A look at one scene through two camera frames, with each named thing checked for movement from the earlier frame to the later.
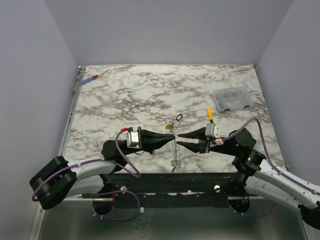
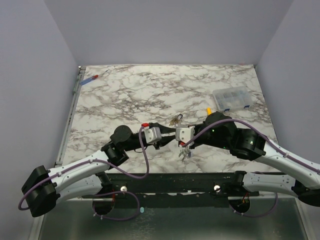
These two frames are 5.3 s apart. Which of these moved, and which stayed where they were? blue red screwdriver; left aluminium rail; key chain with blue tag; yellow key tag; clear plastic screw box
Moved: yellow key tag; key chain with blue tag
Stayed: left aluminium rail; blue red screwdriver; clear plastic screw box
